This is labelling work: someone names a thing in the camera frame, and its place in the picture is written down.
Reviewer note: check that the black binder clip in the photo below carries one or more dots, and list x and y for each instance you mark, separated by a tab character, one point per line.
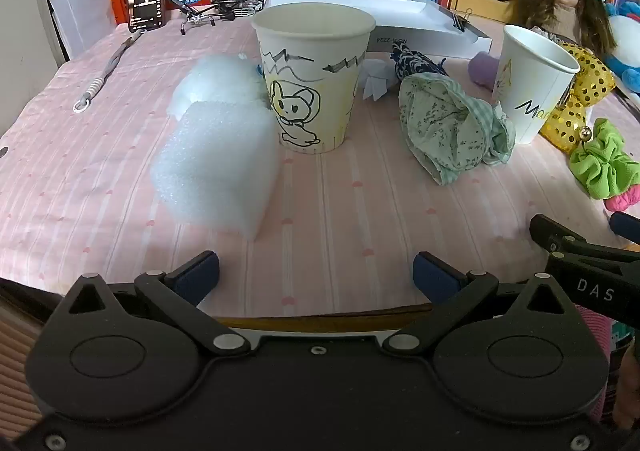
459	23

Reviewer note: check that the green scrunchie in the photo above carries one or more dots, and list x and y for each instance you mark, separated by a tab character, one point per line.
605	166

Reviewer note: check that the paper cup with animal drawing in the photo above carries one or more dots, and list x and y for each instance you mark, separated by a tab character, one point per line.
310	81

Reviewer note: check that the pink striped tablecloth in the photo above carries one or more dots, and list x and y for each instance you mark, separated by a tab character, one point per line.
350	211

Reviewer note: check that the paper cup with yellow drawing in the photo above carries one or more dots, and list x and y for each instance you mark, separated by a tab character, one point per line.
530	96

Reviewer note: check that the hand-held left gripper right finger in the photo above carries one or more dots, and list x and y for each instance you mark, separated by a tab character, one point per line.
432	273

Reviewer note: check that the navy patterned cloth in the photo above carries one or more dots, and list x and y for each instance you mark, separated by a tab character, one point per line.
415	63

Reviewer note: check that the pink scrunchie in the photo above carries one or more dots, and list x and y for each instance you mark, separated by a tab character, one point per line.
625	201

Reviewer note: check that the gold sequin cloth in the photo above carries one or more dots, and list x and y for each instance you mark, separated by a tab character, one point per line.
590	81

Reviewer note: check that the large white foam block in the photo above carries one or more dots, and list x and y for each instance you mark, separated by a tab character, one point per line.
215	171

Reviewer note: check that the blue plush toy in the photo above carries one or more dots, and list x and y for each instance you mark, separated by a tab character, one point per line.
625	31

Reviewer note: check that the white folded paper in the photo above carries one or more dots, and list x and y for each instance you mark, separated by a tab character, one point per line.
375	81

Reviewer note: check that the white cardboard box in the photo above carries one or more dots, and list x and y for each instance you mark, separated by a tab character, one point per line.
415	16

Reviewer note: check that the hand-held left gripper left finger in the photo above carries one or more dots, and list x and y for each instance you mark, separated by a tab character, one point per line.
197	273

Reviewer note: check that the green floral cloth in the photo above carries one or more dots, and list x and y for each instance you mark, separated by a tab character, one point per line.
440	131

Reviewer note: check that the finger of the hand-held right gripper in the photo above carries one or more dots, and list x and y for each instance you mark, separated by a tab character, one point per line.
625	224
550	233

